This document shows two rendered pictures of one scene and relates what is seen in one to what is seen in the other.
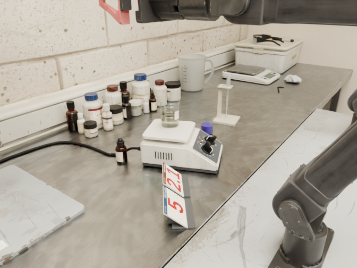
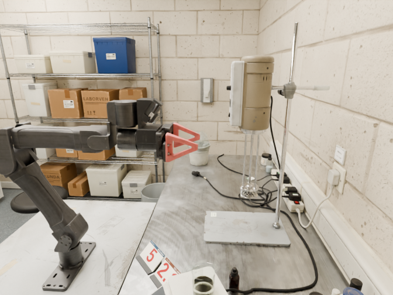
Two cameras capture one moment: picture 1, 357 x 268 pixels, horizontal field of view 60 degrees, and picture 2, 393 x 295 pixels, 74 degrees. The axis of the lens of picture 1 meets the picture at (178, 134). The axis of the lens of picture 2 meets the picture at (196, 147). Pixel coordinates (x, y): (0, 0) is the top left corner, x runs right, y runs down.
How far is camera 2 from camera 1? 1.19 m
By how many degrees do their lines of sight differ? 127
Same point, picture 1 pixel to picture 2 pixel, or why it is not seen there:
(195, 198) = (145, 278)
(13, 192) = (251, 231)
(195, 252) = (130, 246)
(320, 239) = not seen: hidden behind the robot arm
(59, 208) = (214, 234)
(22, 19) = not seen: outside the picture
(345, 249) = (39, 281)
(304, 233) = not seen: hidden behind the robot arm
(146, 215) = (168, 253)
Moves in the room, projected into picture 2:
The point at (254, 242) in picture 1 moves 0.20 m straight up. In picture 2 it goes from (98, 263) to (90, 206)
